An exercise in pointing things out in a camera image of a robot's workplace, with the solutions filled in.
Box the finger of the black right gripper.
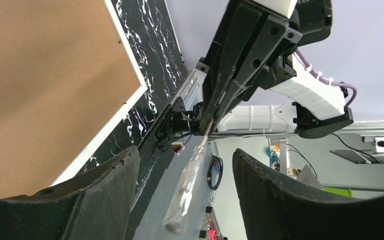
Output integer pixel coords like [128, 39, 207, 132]
[211, 16, 304, 128]
[199, 0, 263, 131]

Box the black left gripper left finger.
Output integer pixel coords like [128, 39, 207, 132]
[0, 146, 140, 240]

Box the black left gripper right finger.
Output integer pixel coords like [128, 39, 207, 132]
[232, 149, 384, 240]

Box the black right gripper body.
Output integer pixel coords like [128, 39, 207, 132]
[195, 0, 334, 100]

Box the clear tester screwdriver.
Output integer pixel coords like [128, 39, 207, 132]
[163, 118, 214, 235]

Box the white picture frame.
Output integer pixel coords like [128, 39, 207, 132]
[0, 0, 147, 199]

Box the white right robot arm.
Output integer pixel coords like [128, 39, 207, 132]
[189, 0, 354, 139]

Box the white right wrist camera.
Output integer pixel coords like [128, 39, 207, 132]
[254, 0, 297, 19]

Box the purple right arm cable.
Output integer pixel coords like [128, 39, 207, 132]
[294, 49, 359, 108]

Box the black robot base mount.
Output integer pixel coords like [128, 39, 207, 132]
[124, 97, 204, 240]

